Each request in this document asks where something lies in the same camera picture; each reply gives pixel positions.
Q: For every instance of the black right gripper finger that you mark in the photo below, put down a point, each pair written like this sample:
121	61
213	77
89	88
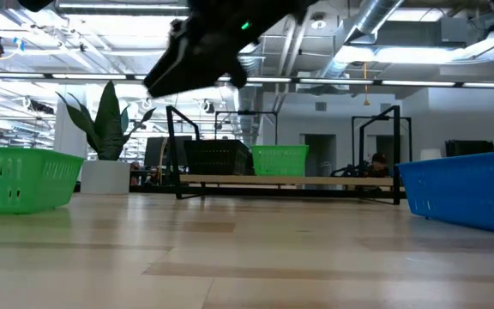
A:
187	77
167	64

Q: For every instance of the black plastic basket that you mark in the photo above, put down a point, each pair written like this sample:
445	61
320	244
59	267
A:
212	141
212	162
212	145

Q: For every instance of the blue plastic basket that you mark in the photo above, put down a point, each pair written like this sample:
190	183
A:
470	193

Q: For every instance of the black monitor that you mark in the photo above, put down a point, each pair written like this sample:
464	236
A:
154	150

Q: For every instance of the long linear ceiling light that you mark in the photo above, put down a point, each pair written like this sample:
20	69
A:
88	76

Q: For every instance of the snake plant in white pot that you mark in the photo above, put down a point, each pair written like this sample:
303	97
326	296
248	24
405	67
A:
107	129

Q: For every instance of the person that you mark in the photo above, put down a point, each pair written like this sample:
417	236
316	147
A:
377	161

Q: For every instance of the white table lamp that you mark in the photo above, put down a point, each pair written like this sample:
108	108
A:
430	154

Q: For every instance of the black equipment box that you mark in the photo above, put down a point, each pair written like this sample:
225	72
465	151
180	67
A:
470	148

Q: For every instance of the silver vertical air duct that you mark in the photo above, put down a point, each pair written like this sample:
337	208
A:
247	107

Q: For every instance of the wall vent grille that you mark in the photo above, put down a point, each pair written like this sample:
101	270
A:
321	106

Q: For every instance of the black frame wooden shelf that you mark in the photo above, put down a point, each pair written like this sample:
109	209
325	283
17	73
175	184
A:
272	180

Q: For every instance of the silver slanted air duct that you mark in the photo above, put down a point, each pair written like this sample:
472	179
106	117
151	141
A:
375	17

